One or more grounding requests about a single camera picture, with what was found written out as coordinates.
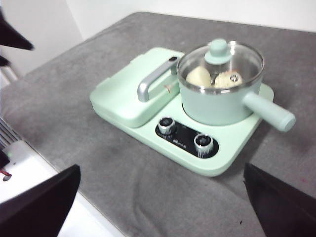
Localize black control panel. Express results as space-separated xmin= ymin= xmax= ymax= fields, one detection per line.
xmin=155 ymin=118 xmax=220 ymax=160

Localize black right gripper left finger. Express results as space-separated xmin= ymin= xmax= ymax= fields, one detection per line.
xmin=0 ymin=164 xmax=81 ymax=237

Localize smooth white steamed bun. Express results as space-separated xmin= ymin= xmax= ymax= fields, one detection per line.
xmin=185 ymin=67 xmax=212 ymax=87

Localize green pot with straight handle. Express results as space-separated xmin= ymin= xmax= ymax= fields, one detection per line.
xmin=176 ymin=40 xmax=296 ymax=133

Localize glass lid with green knob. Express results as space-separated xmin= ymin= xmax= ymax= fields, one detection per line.
xmin=177 ymin=39 xmax=264 ymax=91

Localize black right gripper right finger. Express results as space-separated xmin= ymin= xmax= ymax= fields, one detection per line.
xmin=243 ymin=162 xmax=316 ymax=237

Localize silver control knob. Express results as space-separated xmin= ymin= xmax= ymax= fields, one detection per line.
xmin=158 ymin=118 xmax=175 ymax=135
xmin=194 ymin=134 xmax=214 ymax=158

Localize grey ribbed metal part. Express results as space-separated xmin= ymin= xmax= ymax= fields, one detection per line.
xmin=0 ymin=118 xmax=23 ymax=149

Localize silver griddle handle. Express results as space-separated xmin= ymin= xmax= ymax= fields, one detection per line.
xmin=137 ymin=56 xmax=179 ymax=103

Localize ridged white bun green specks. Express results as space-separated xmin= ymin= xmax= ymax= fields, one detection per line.
xmin=214 ymin=71 xmax=244 ymax=89

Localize green breakfast machine base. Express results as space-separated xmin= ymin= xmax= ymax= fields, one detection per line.
xmin=89 ymin=46 xmax=274 ymax=178

